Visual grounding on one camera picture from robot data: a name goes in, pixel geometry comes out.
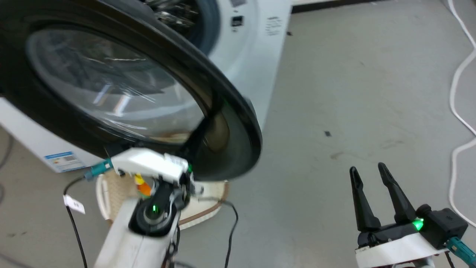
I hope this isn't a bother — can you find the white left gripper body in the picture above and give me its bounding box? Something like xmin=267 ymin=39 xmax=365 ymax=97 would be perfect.
xmin=110 ymin=148 xmax=194 ymax=185

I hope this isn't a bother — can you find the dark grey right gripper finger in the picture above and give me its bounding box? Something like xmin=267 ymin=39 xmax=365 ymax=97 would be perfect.
xmin=378 ymin=162 xmax=418 ymax=225
xmin=349 ymin=166 xmax=382 ymax=232

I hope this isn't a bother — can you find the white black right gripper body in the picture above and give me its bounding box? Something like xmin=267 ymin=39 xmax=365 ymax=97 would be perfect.
xmin=355 ymin=220 xmax=448 ymax=268

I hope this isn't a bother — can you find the black round glass washer door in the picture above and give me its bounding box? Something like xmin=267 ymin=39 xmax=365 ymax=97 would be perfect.
xmin=0 ymin=0 xmax=263 ymax=182

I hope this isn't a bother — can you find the white front-load washing machine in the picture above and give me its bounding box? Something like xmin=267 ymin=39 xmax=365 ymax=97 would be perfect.
xmin=0 ymin=0 xmax=293 ymax=174

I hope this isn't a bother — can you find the orange yellow small toy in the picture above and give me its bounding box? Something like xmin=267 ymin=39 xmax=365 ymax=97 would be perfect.
xmin=134 ymin=174 xmax=152 ymax=197

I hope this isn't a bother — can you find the beige laundry basket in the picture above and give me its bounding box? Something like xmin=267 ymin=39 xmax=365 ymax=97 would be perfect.
xmin=95 ymin=173 xmax=230 ymax=230

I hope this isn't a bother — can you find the blue energy label sticker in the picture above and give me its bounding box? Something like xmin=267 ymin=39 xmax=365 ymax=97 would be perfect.
xmin=44 ymin=150 xmax=87 ymax=173

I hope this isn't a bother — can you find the steel washer drum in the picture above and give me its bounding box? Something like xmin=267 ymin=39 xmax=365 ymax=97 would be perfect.
xmin=143 ymin=0 xmax=203 ymax=38

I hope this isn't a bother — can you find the teal cable connector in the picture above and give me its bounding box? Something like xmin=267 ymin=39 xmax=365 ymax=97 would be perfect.
xmin=446 ymin=237 xmax=476 ymax=267
xmin=84 ymin=159 xmax=113 ymax=182

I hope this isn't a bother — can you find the white paper cable tag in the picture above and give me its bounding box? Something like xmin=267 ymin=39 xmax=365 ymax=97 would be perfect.
xmin=62 ymin=194 xmax=86 ymax=215

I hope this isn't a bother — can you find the thin black cable with tag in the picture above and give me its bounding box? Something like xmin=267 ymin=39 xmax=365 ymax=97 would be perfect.
xmin=62 ymin=175 xmax=89 ymax=268

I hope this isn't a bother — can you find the white cable on floor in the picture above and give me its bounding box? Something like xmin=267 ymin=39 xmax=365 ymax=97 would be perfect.
xmin=447 ymin=0 xmax=476 ymax=228

